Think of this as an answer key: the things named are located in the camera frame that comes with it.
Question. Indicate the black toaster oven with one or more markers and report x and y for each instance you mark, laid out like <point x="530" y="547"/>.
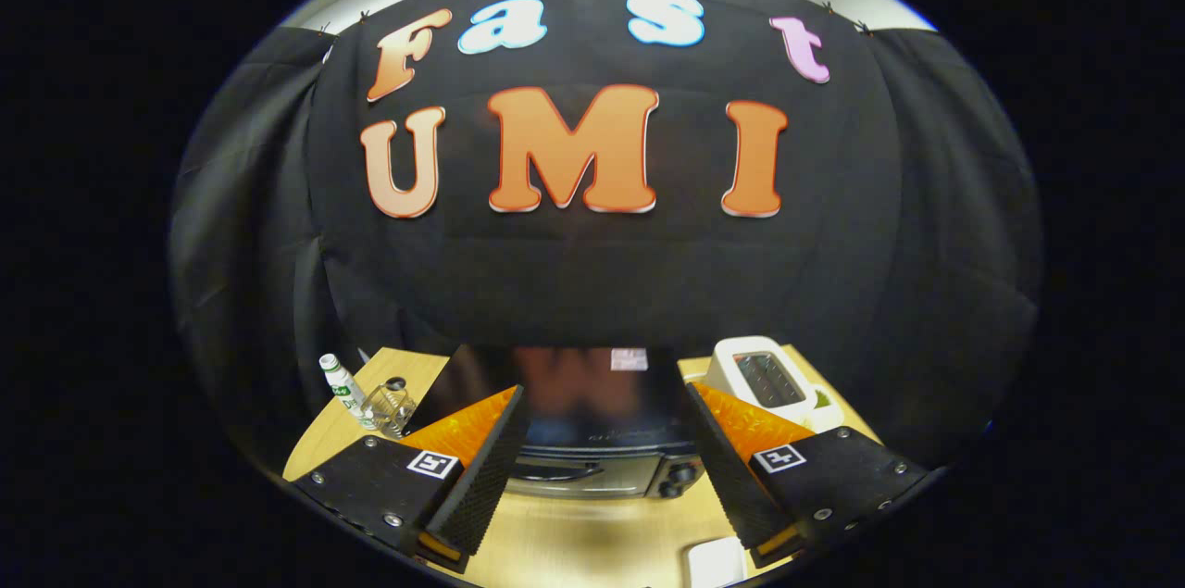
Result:
<point x="592" y="403"/>

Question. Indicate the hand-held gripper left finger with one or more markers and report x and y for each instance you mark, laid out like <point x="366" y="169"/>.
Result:
<point x="481" y="477"/>

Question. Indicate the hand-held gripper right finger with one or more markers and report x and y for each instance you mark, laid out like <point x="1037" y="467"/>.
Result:
<point x="727" y="477"/>

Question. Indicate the small white dish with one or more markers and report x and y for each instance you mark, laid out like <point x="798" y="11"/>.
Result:
<point x="715" y="562"/>

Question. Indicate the black backdrop cloth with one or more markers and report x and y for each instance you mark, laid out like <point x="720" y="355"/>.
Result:
<point x="602" y="273"/>

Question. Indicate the white bottle with green label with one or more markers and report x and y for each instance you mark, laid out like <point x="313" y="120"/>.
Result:
<point x="339" y="384"/>

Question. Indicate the white toaster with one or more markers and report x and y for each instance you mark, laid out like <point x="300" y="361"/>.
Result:
<point x="736" y="366"/>

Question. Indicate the small white plastic object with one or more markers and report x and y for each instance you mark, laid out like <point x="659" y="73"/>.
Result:
<point x="826" y="407"/>

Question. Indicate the clear glass jar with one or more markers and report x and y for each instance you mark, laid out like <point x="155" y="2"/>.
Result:
<point x="389" y="407"/>

